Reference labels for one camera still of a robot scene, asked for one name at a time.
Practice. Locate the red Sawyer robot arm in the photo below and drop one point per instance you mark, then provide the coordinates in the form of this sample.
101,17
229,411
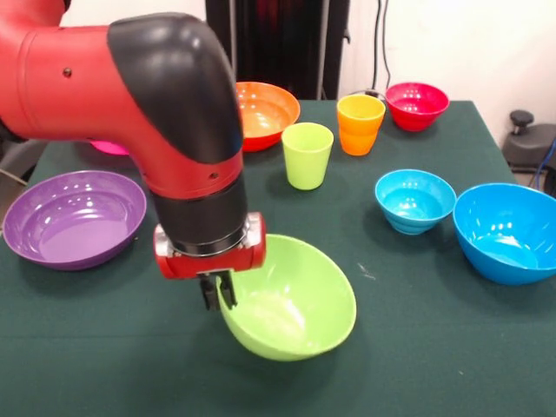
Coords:
130,95

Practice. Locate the dark green tablecloth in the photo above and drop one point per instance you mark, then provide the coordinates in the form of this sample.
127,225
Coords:
391,347

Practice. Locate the dark grey stand base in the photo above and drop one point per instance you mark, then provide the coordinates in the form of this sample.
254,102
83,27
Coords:
17,158
534,143

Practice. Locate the small blue bowl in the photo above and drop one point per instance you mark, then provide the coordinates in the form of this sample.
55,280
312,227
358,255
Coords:
412,204

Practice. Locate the large blue bowl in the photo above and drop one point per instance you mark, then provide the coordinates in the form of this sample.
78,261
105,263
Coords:
499,226

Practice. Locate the green bowl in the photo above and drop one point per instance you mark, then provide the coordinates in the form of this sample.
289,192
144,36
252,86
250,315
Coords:
295,313

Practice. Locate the orange cup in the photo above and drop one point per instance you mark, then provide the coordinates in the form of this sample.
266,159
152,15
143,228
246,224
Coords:
358,139

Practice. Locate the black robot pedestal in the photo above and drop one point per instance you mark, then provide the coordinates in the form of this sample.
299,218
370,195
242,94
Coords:
282,43

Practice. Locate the green cup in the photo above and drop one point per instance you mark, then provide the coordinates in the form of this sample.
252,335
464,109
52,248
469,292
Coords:
306,160

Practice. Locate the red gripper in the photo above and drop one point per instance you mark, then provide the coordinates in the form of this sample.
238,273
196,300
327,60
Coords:
213,265

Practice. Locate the orange bowl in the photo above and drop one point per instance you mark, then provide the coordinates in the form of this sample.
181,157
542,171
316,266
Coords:
269,115

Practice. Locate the large pink bowl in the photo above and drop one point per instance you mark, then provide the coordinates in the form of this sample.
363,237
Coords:
110,148

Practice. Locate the purple bowl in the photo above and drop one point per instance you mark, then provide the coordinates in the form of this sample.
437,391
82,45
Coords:
74,221

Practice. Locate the small red bowl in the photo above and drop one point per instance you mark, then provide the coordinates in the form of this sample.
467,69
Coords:
415,108

